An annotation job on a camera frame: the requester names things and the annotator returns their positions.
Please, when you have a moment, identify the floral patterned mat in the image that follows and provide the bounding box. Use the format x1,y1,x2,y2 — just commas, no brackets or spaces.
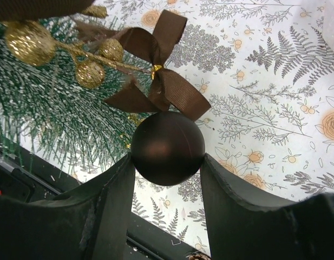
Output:
69,0,334,255

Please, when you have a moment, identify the dark brown bauble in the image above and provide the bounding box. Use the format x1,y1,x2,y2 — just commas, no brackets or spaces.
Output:
130,112,205,186

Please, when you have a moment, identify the brown ribbon gold berry garland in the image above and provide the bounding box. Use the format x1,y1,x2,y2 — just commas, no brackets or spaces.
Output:
0,1,210,121

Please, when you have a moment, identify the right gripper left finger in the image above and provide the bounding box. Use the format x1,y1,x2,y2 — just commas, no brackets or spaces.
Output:
0,154,135,259

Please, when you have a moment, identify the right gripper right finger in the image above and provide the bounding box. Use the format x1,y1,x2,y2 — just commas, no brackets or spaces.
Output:
200,155,334,259

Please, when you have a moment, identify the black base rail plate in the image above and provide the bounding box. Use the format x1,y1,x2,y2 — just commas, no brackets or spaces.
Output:
0,145,200,259

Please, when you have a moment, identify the small frosted christmas tree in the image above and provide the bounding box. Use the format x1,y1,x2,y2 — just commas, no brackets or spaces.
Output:
0,23,136,174

